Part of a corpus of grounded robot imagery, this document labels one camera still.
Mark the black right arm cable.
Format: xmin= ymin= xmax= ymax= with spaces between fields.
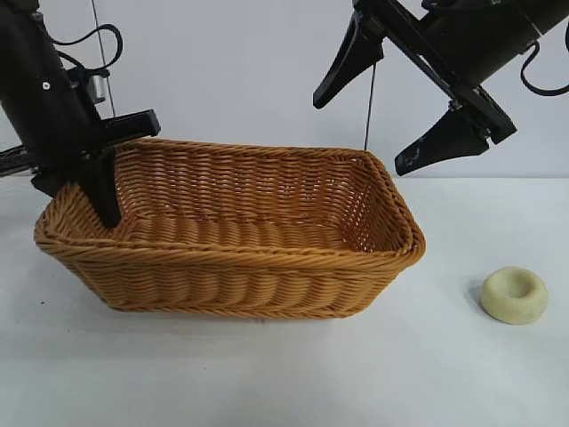
xmin=519 ymin=42 xmax=569 ymax=95

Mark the grey ribbed cable bundle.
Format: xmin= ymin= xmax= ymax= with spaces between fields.
xmin=0 ymin=144 xmax=36 ymax=174

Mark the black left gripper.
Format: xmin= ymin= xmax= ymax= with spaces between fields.
xmin=4 ymin=73 xmax=160 ymax=229

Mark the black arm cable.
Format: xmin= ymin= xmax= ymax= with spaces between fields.
xmin=44 ymin=24 xmax=124 ymax=75
xmin=519 ymin=42 xmax=569 ymax=95

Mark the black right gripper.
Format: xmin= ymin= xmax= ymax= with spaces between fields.
xmin=312 ymin=0 xmax=546 ymax=178

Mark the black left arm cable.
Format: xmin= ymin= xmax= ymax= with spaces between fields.
xmin=44 ymin=24 xmax=124 ymax=75

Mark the brown woven wicker basket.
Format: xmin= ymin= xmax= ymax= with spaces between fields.
xmin=34 ymin=137 xmax=427 ymax=322

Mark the silver cylindrical connector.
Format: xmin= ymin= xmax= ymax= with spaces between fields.
xmin=90 ymin=72 xmax=108 ymax=104

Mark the pale yellow egg yolk pastry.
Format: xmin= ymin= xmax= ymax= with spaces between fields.
xmin=480 ymin=266 xmax=550 ymax=326

